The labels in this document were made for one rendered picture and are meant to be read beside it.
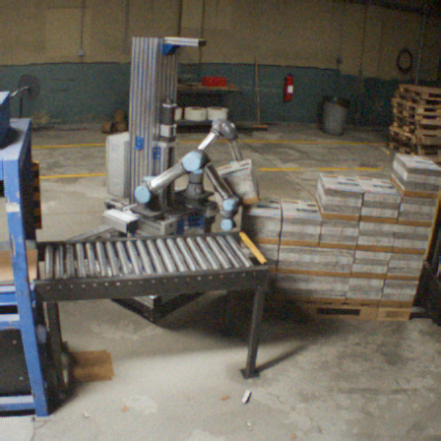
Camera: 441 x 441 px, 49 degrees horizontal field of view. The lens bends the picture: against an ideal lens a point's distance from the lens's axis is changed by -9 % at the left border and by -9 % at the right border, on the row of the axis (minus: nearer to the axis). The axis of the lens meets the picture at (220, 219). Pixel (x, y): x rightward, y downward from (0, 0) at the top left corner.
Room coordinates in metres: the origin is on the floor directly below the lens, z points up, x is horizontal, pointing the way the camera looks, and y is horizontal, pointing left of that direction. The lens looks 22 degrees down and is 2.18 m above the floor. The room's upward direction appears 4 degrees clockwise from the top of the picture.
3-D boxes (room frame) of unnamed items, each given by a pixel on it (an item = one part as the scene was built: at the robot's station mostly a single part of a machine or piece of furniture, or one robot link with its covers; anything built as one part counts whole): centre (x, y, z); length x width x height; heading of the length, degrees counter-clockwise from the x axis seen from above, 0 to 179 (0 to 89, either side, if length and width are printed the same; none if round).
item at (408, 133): (9.73, -3.94, 0.65); 1.33 x 0.94 x 1.30; 112
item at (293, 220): (3.69, -0.73, 0.42); 1.17 x 0.39 x 0.83; 89
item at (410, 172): (3.67, -1.46, 0.65); 0.39 x 0.30 x 1.29; 179
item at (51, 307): (2.37, 0.91, 0.34); 0.06 x 0.06 x 0.68; 18
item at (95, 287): (2.55, 0.34, 0.74); 1.34 x 0.05 x 0.12; 108
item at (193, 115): (9.64, 0.78, 0.55); 1.80 x 0.70 x 1.09; 108
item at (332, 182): (3.67, -0.87, 1.06); 0.37 x 0.29 x 0.01; 178
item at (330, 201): (3.69, -0.87, 0.95); 0.38 x 0.29 x 0.23; 178
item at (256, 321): (2.75, -0.26, 0.34); 0.06 x 0.06 x 0.68; 18
